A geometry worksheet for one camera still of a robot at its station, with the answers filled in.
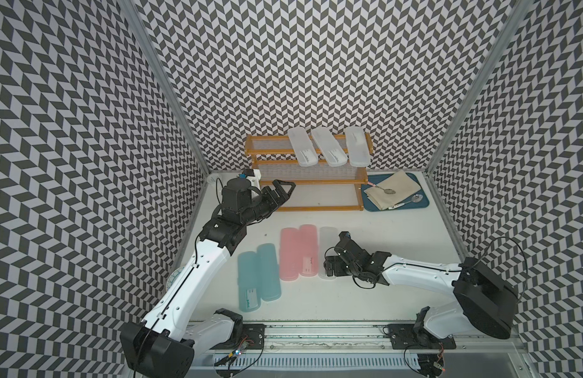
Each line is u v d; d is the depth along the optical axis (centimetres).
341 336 74
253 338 72
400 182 115
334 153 84
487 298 42
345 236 79
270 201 62
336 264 76
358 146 87
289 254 91
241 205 52
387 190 109
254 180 65
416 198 104
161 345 36
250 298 79
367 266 63
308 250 91
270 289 81
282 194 62
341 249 66
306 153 85
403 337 73
